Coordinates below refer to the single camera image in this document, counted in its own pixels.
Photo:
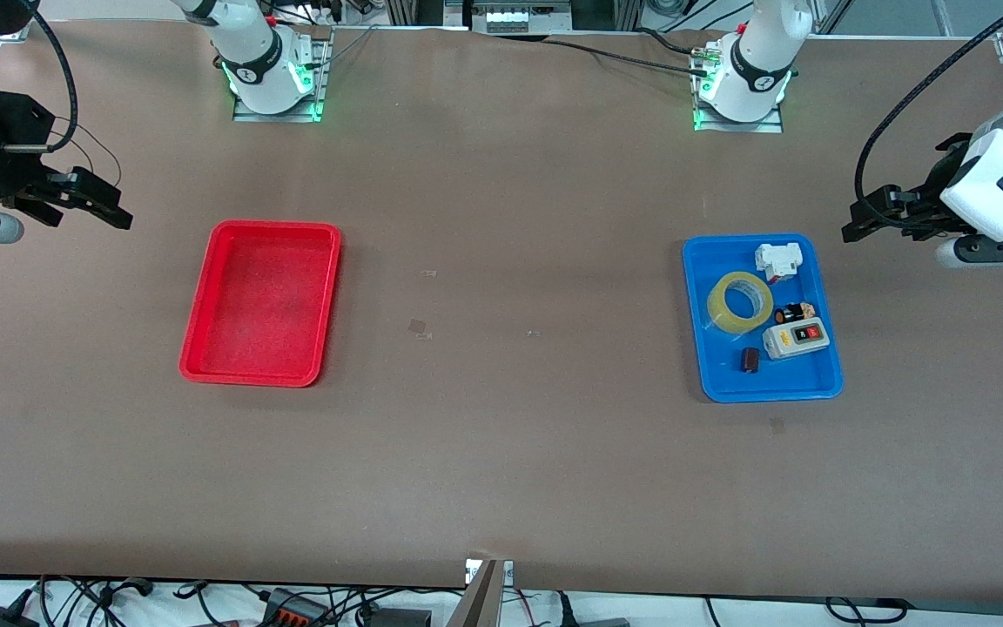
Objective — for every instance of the grey push-button switch box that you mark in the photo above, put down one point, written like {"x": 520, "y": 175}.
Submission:
{"x": 784, "y": 344}

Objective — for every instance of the black power adapter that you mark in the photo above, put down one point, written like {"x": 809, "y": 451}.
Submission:
{"x": 5, "y": 616}

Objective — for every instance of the black box under table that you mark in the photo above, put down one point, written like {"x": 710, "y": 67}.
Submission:
{"x": 406, "y": 619}

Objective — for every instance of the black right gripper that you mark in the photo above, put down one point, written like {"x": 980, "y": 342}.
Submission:
{"x": 7, "y": 131}

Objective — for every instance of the yellow clear tape roll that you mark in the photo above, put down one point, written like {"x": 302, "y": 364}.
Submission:
{"x": 715, "y": 300}

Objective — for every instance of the aluminium frame rack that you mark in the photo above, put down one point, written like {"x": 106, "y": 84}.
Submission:
{"x": 397, "y": 10}

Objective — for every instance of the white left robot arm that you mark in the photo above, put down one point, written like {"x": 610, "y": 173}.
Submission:
{"x": 754, "y": 78}

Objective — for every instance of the red plastic tray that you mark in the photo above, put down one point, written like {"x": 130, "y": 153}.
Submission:
{"x": 258, "y": 305}

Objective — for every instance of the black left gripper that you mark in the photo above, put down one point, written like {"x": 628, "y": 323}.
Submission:
{"x": 934, "y": 185}

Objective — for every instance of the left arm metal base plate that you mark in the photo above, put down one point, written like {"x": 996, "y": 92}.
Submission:
{"x": 763, "y": 127}

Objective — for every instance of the white relay block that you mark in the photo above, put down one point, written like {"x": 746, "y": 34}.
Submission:
{"x": 776, "y": 259}

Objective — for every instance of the small black orange connector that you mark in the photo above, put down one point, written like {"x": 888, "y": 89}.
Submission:
{"x": 789, "y": 313}

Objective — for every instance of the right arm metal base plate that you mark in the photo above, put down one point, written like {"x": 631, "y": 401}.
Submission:
{"x": 275, "y": 117}

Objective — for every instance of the black orange power strip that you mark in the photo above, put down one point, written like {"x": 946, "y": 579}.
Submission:
{"x": 292, "y": 610}

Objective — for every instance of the blue plastic tray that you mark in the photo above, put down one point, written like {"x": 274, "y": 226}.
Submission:
{"x": 728, "y": 261}

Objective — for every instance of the black power plug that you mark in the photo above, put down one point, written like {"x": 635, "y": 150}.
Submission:
{"x": 593, "y": 623}

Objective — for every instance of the small dark red block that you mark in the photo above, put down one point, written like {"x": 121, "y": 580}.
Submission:
{"x": 750, "y": 360}

